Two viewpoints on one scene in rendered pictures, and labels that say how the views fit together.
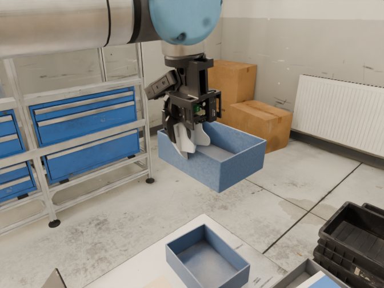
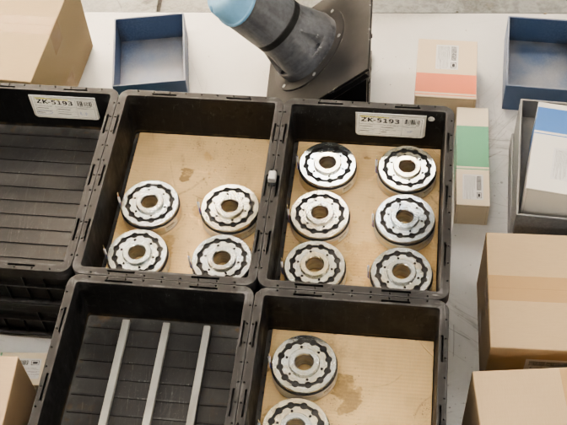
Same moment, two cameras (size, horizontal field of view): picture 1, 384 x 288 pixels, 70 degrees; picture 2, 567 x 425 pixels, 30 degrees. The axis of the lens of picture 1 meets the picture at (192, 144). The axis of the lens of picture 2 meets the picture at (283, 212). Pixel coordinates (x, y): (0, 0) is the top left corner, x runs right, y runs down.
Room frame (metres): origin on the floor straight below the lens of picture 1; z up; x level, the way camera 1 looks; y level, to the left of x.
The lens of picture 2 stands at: (-0.85, -0.81, 2.33)
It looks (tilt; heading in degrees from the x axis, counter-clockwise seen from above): 54 degrees down; 49
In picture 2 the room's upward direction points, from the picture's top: 5 degrees counter-clockwise
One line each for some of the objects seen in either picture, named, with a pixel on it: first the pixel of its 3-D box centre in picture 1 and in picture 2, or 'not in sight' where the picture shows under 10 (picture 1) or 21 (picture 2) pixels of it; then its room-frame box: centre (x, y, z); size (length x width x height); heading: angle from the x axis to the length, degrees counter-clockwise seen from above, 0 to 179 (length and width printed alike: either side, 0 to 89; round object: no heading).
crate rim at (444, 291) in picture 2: not in sight; (360, 195); (-0.05, -0.09, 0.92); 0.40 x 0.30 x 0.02; 39
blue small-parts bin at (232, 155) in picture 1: (209, 149); not in sight; (0.56, -0.04, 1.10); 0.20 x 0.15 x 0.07; 43
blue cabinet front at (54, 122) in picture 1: (94, 133); not in sight; (1.79, 0.70, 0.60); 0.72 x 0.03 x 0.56; 132
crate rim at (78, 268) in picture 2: not in sight; (184, 184); (-0.24, 0.14, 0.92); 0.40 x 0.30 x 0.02; 39
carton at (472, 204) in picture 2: not in sight; (471, 164); (0.26, -0.10, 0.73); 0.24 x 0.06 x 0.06; 40
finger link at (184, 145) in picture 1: (186, 144); not in sight; (0.48, 0.01, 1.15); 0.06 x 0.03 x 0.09; 41
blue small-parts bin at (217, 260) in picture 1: (206, 262); (542, 64); (0.55, -0.04, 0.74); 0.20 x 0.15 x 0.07; 37
